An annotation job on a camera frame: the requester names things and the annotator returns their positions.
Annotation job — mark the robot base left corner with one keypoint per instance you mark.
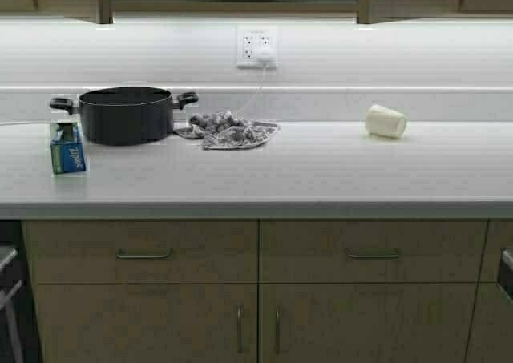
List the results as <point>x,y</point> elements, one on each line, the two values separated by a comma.
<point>11,276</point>

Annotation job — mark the robot base right corner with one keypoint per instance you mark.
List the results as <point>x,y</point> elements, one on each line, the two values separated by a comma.
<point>505,274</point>

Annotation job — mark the black cooking pot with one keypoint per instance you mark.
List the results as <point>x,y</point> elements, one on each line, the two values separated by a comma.
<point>126,116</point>

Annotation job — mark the grey patterned dish towel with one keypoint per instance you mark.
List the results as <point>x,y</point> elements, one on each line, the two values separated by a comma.
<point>223,131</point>

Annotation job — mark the right wooden drawer front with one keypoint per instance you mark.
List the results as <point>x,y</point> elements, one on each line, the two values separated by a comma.
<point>371,251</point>

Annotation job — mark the wooden drawer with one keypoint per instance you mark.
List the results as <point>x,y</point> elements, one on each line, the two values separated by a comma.
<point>371,251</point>
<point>83,251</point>

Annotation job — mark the white plug adapter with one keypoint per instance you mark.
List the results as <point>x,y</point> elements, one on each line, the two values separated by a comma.
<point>265,56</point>

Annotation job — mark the white paper cup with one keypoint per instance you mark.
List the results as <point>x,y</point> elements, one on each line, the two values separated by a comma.
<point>385,122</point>

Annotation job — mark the blue Ziploc bag box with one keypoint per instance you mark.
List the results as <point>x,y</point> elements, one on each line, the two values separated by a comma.
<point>66,148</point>

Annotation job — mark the left wooden drawer front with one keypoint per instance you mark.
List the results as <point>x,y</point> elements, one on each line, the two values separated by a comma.
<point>83,251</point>

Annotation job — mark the right drawer metal handle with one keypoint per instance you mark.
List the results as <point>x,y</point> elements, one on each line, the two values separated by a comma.
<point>394,254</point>

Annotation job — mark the drawer metal handle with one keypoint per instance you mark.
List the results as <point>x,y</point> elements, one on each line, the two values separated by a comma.
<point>123,255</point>
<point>394,254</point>

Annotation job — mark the white wall power outlet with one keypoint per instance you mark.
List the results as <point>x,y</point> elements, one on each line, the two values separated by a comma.
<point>251,38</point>

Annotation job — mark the right door metal handle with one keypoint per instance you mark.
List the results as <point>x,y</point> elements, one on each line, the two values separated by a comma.
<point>277,338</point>

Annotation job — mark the door metal handle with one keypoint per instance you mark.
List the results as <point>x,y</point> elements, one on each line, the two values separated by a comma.
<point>277,338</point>
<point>239,334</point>

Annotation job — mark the left door metal handle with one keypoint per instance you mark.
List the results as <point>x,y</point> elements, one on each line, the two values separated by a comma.
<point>239,334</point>

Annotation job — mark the left drawer metal handle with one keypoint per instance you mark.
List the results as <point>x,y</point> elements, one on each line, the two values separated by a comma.
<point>123,255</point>

